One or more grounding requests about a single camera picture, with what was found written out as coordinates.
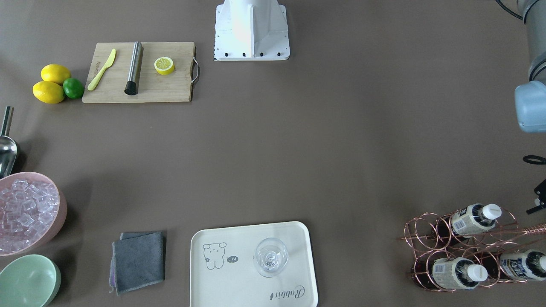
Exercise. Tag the clear wine glass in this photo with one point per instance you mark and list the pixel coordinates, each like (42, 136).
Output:
(270, 257)

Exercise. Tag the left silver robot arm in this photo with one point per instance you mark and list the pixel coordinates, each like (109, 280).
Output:
(530, 97)

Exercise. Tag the bamboo cutting board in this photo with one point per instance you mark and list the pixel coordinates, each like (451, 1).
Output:
(152, 87)

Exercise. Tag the yellow lemon lower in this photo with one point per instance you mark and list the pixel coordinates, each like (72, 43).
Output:
(48, 92)

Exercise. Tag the steel muddler black tip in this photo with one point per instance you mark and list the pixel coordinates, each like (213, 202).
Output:
(132, 84)

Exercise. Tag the yellow lemon upper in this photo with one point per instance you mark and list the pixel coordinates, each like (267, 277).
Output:
(55, 73)

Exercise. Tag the grey folded cloth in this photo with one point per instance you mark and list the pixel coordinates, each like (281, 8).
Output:
(138, 260)

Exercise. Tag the cream rabbit tray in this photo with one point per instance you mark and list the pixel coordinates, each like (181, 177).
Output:
(222, 272)

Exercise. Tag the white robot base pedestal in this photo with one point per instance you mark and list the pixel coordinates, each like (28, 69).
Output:
(251, 30)

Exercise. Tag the yellow lemon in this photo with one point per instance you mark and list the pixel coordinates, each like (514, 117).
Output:
(48, 92)
(55, 73)

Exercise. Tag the steel ice scoop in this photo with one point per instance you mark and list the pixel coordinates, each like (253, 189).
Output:
(8, 146)

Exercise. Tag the yellow plastic knife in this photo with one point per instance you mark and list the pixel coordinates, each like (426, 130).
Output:
(108, 63)

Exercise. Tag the half lemon slice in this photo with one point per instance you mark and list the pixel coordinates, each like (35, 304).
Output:
(164, 65)

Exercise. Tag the green lime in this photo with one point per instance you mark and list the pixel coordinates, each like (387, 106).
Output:
(73, 88)

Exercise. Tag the pink bowl of ice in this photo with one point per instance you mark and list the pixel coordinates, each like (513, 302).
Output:
(33, 210)

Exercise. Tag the green ceramic bowl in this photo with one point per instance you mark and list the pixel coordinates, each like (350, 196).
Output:
(29, 281)

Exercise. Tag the tea bottle taken to tray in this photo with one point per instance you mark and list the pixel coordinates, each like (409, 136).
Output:
(471, 220)

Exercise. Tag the tea bottle in basket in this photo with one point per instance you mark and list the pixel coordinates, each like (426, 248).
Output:
(448, 274)
(524, 265)

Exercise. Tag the copper wire bottle basket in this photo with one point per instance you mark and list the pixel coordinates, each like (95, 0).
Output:
(420, 234)

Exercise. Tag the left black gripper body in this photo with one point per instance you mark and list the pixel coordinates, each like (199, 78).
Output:
(541, 190)

